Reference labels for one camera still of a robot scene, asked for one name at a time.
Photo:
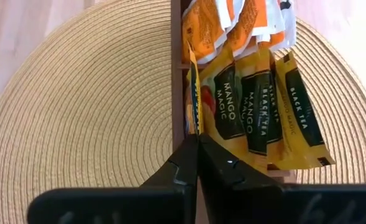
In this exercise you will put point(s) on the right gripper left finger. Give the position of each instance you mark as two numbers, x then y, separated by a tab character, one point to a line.
182	168

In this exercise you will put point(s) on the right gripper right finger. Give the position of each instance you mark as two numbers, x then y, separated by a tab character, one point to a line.
229	186

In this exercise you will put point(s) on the wooden three-compartment tea box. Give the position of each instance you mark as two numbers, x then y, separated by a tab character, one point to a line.
177	93

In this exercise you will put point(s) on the round woven straw placemat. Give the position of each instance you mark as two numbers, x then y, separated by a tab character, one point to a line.
77	109

